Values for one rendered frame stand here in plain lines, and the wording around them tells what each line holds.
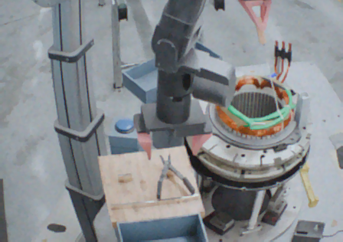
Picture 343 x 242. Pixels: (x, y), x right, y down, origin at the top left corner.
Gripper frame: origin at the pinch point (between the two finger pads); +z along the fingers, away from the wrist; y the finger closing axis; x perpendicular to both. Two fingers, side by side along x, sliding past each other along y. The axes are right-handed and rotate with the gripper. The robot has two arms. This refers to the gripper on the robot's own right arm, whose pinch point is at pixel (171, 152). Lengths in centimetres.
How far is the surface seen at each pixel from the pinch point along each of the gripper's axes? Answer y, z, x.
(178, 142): 11, 33, 38
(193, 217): 3.0, 11.0, -8.7
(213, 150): 10.1, 6.6, 5.7
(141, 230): -7.6, 13.6, -8.6
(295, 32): 149, 111, 224
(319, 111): 65, 36, 46
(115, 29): 7, 76, 177
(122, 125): -6.2, 12.5, 23.2
